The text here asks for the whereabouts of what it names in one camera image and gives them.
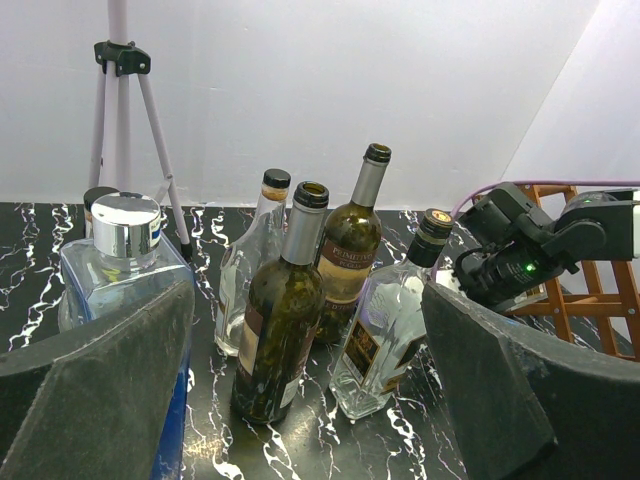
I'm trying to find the clear glass bottle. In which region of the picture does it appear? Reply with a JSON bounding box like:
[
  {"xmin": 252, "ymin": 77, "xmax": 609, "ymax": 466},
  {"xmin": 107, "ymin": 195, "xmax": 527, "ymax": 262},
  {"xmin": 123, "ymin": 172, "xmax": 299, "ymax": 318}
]
[{"xmin": 55, "ymin": 185, "xmax": 121, "ymax": 334}]

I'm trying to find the dark wine bottle silver cap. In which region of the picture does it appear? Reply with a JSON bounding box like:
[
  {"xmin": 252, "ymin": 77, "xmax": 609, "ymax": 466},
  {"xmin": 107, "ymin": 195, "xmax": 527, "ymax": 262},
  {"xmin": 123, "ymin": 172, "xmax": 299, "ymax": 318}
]
[{"xmin": 315, "ymin": 143, "xmax": 392, "ymax": 343}]

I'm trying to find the brown wooden wine rack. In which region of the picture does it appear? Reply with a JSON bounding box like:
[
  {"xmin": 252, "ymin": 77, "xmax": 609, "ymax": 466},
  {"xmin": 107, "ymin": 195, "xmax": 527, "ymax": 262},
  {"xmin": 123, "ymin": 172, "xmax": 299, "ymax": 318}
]
[{"xmin": 509, "ymin": 183, "xmax": 640, "ymax": 361}]

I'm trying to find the clear plastic bottle blue label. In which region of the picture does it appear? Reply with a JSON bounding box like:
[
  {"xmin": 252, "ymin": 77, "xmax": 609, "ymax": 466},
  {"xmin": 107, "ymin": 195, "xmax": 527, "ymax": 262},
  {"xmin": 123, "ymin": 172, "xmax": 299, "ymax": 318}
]
[{"xmin": 215, "ymin": 168, "xmax": 291, "ymax": 357}]

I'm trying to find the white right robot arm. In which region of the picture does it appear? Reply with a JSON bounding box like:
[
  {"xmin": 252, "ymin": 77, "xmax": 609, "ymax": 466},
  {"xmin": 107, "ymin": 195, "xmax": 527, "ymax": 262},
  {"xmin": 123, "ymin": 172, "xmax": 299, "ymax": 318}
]
[{"xmin": 453, "ymin": 182, "xmax": 639, "ymax": 311}]

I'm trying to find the blue box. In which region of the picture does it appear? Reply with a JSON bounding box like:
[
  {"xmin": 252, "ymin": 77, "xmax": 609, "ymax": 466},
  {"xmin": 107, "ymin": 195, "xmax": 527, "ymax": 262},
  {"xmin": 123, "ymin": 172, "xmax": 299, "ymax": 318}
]
[{"xmin": 58, "ymin": 187, "xmax": 194, "ymax": 479}]

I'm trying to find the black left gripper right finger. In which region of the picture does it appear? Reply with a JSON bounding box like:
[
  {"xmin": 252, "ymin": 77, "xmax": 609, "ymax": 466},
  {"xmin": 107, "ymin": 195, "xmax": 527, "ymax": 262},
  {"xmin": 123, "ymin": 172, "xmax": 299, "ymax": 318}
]
[{"xmin": 422, "ymin": 283, "xmax": 639, "ymax": 479}]

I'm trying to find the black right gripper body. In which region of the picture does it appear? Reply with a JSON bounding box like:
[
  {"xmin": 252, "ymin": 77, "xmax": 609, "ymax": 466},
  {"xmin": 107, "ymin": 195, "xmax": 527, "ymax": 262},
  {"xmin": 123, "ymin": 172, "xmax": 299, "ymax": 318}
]
[{"xmin": 454, "ymin": 182, "xmax": 579, "ymax": 312}]

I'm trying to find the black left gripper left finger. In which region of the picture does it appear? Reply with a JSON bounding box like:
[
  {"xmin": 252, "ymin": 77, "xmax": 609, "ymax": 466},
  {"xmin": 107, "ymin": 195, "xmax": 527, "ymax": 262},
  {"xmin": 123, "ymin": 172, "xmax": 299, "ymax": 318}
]
[{"xmin": 1, "ymin": 282, "xmax": 194, "ymax": 479}]

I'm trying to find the dark bottle brown label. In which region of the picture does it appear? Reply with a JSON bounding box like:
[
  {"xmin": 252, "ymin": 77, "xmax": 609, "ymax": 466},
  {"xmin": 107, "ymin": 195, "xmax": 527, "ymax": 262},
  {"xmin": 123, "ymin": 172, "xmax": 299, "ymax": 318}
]
[{"xmin": 231, "ymin": 181, "xmax": 329, "ymax": 424}]

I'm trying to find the clear bottle gold cap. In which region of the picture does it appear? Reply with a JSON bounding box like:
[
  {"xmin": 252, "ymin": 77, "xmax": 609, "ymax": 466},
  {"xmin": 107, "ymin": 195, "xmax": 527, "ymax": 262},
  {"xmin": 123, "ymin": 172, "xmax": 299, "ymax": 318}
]
[{"xmin": 329, "ymin": 208, "xmax": 454, "ymax": 420}]

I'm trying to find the lilac music stand tripod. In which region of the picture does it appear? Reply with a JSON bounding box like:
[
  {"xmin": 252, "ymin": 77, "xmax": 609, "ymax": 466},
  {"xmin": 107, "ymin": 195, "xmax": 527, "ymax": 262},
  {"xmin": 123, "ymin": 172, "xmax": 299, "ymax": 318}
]
[{"xmin": 88, "ymin": 1, "xmax": 193, "ymax": 260}]

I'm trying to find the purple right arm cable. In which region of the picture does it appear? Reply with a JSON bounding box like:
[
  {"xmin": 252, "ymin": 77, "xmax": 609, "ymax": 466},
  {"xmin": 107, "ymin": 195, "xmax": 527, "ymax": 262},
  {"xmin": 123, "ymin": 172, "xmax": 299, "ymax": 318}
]
[{"xmin": 430, "ymin": 179, "xmax": 640, "ymax": 281}]

